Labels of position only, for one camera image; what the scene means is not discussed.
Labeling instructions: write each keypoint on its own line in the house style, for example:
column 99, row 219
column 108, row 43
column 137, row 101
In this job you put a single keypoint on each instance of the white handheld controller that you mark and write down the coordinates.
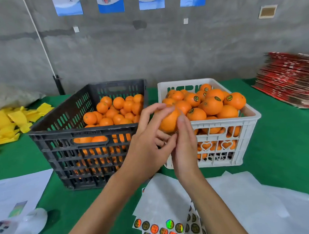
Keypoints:
column 23, row 226

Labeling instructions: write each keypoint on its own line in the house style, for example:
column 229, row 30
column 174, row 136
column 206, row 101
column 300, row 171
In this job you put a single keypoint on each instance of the person's left hand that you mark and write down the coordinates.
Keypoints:
column 143, row 152

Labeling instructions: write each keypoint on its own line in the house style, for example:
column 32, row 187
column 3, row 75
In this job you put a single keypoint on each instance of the pile of yellow bags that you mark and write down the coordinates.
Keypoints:
column 10, row 123

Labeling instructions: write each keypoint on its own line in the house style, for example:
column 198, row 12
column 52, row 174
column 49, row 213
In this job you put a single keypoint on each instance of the black plastic crate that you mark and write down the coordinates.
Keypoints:
column 47, row 134

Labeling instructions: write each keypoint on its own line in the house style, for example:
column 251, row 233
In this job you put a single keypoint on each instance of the stack of red cardboard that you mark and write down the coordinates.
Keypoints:
column 289, row 80

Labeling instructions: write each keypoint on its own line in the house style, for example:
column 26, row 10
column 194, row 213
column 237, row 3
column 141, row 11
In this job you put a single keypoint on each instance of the white plastic crate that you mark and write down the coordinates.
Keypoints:
column 250, row 121

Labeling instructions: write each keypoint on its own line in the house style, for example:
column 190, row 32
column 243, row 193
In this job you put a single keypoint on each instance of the white printed paper sheet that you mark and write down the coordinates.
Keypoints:
column 21, row 192

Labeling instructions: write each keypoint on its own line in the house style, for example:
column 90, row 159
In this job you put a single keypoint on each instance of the person's left forearm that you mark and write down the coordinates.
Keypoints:
column 97, row 214

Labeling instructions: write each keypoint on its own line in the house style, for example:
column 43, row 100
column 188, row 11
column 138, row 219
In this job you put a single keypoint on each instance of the white pole with black base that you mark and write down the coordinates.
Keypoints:
column 39, row 39

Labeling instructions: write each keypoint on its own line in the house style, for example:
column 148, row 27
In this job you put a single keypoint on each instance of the person's right hand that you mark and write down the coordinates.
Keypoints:
column 186, row 152

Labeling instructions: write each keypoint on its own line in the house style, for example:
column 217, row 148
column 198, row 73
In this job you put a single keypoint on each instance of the person's right forearm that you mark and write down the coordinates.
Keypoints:
column 221, row 210

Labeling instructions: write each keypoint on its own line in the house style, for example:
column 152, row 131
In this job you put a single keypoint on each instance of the green felt table cover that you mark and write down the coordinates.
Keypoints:
column 290, row 150

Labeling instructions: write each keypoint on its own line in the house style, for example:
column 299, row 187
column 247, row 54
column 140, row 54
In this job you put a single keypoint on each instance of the beige woven sack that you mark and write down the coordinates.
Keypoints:
column 11, row 97

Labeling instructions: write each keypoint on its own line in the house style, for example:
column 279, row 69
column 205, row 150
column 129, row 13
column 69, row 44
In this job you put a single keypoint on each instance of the pile of oranges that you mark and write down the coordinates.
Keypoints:
column 105, row 105

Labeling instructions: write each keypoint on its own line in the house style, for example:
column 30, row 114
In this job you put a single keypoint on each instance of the heap of labelled oranges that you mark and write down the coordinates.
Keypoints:
column 212, row 105

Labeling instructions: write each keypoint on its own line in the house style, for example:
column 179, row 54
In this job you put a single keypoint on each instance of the beige wall plate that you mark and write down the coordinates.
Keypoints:
column 268, row 11

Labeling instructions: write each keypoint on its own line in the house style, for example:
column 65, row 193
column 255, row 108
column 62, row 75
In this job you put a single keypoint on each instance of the white backing sheet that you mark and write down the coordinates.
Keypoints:
column 267, row 202

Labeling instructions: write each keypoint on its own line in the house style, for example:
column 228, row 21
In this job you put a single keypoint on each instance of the small white wall square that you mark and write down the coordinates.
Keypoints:
column 185, row 21
column 76, row 29

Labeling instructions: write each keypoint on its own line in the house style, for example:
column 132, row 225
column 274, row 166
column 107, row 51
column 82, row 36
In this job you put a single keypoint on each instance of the single orange fruit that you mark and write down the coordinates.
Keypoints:
column 169, row 122

